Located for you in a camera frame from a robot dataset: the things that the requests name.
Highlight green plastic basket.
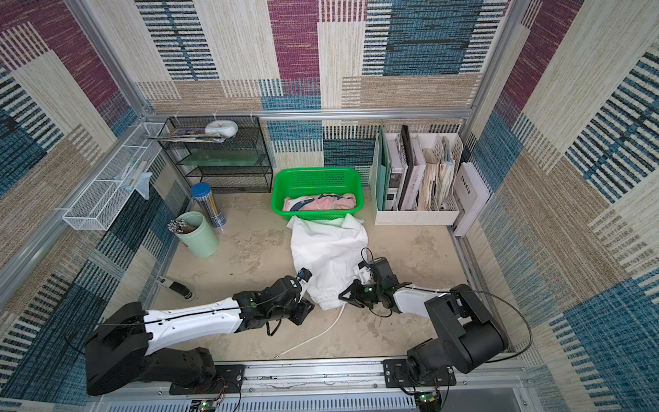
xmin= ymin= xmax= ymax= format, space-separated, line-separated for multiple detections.
xmin=270 ymin=168 xmax=365 ymax=221

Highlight white plastic file organizer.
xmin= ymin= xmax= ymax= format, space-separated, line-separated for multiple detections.
xmin=370 ymin=125 xmax=463 ymax=227

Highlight pink shark print shorts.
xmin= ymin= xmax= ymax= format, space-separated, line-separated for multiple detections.
xmin=282 ymin=193 xmax=357 ymax=212

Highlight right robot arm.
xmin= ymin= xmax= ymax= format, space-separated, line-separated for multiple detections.
xmin=338 ymin=257 xmax=509 ymax=385

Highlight grey Inedia magazine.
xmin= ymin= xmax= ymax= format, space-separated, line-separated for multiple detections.
xmin=453 ymin=162 xmax=490 ymax=237

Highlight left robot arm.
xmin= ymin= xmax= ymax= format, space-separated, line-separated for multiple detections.
xmin=84 ymin=269 xmax=314 ymax=396

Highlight green folder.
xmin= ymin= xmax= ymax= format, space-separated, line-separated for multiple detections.
xmin=373 ymin=126 xmax=391 ymax=211

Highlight black wire shelf rack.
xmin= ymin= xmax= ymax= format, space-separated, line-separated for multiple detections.
xmin=156 ymin=115 xmax=274 ymax=193

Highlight white wire wall basket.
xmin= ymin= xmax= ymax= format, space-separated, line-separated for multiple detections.
xmin=63 ymin=122 xmax=163 ymax=231

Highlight white shirt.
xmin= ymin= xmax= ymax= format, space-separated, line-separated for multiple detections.
xmin=288 ymin=215 xmax=368 ymax=311

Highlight black handheld tool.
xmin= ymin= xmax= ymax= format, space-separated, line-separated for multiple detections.
xmin=156 ymin=277 xmax=195 ymax=301

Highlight light green cup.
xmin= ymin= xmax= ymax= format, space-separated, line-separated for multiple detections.
xmin=168 ymin=211 xmax=219 ymax=259

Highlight blue lid cylindrical can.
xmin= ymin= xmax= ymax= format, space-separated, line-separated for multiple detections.
xmin=190 ymin=182 xmax=227 ymax=228

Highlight white round object on shelf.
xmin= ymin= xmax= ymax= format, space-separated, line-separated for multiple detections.
xmin=204 ymin=120 xmax=239 ymax=138

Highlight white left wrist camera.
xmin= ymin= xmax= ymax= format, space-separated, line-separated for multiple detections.
xmin=296 ymin=268 xmax=312 ymax=283

